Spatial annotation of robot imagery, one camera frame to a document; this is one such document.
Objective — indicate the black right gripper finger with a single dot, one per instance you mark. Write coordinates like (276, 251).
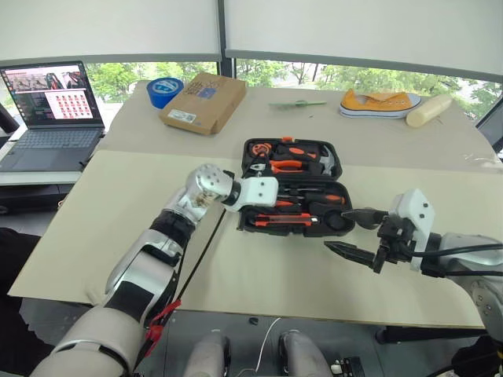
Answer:
(353, 253)
(365, 218)

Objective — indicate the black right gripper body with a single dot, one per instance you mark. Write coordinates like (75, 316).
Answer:
(397, 239)

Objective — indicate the black electrical tape roll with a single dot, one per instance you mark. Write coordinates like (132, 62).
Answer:
(328, 222)

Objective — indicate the black orange utility knife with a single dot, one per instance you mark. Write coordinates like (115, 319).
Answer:
(283, 220)

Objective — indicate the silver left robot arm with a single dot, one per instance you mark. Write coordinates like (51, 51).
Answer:
(129, 271)

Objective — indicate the black plastic tool case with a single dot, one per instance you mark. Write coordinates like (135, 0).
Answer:
(245, 225)

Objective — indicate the beige paper table sheet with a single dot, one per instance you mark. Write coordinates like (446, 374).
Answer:
(373, 141)
(283, 275)

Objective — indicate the black table foot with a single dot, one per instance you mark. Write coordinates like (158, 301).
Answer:
(424, 334)

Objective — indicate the grey rounded robot knee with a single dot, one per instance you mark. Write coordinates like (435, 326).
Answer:
(206, 355)
(304, 353)

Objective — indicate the yellow canvas shoe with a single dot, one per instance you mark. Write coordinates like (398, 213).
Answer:
(369, 105)

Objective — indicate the black floor device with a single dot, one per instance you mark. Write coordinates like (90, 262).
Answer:
(347, 367)

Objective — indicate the small black floor object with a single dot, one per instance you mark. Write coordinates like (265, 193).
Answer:
(253, 320)

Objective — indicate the cream cylinder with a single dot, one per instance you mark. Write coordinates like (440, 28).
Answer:
(428, 110)

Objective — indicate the orange black tape measure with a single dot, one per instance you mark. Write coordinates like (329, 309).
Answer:
(260, 150)

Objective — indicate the green plastic strip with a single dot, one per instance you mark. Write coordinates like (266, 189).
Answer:
(294, 104)

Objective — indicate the dark trouser leg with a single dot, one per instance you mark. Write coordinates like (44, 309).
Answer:
(471, 363)

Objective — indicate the white roller blind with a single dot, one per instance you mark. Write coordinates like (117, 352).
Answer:
(110, 27)
(373, 27)

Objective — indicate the brown cardboard parcel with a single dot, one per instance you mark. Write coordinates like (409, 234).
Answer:
(204, 104)

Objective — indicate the blue tape roll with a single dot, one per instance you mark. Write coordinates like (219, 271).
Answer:
(157, 96)

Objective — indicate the grey laptop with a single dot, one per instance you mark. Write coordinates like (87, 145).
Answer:
(51, 145)

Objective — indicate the white side table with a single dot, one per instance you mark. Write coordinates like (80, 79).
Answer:
(35, 178)

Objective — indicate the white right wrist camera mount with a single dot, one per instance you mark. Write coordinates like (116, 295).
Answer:
(416, 212)

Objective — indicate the dark window post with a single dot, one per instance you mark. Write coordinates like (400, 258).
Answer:
(227, 39)

